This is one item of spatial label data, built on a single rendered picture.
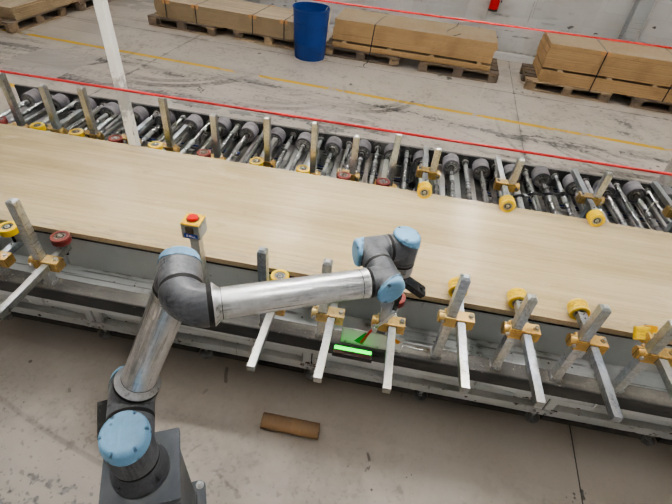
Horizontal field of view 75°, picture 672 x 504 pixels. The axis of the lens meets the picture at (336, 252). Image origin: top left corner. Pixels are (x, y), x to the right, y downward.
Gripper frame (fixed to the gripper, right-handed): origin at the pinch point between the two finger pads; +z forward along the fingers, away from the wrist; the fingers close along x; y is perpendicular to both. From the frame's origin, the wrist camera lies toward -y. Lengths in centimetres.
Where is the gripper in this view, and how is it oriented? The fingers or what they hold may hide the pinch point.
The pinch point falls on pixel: (393, 310)
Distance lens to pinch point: 165.0
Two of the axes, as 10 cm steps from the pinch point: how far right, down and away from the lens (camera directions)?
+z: -0.9, 7.5, 6.6
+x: -1.6, 6.4, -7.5
